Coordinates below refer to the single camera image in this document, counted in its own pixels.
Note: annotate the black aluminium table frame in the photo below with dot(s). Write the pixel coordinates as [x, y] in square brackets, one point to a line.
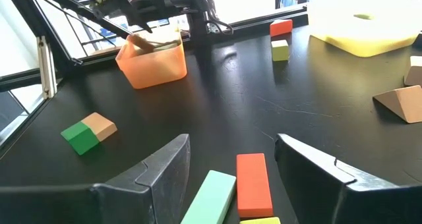
[36, 23]

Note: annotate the tan long block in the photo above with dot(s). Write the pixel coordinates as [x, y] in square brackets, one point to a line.
[100, 125]

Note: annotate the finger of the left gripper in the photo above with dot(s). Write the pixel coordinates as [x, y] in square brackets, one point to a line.
[140, 18]

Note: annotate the red long block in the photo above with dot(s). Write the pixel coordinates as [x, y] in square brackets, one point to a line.
[254, 184]

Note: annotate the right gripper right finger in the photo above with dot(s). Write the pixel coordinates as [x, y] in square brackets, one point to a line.
[346, 201]

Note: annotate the yellow small cube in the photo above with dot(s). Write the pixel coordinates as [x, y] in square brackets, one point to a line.
[260, 221]

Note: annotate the silver bracket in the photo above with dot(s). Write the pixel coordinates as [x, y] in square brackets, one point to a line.
[46, 69]

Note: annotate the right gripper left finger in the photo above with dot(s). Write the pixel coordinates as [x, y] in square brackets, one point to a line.
[115, 204]

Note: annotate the orange plastic bin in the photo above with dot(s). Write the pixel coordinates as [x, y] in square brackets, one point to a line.
[151, 67]

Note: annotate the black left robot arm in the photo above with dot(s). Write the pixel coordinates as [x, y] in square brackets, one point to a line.
[201, 26]

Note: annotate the yellow-green small cube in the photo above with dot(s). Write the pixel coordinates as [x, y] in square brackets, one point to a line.
[280, 50]

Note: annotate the red triangular block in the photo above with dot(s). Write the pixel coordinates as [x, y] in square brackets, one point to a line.
[281, 28]

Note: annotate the tan small cube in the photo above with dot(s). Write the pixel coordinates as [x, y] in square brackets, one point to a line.
[414, 72]

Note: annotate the green small cube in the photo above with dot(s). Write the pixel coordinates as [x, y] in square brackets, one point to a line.
[80, 138]

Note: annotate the black table mat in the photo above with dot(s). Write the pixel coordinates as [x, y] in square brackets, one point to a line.
[230, 102]

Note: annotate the tan wedge block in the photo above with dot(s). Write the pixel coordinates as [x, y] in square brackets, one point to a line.
[403, 103]

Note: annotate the mint long block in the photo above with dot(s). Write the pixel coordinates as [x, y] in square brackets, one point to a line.
[211, 197]

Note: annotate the yellow plastic bin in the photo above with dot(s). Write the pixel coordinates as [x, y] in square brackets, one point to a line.
[362, 39]

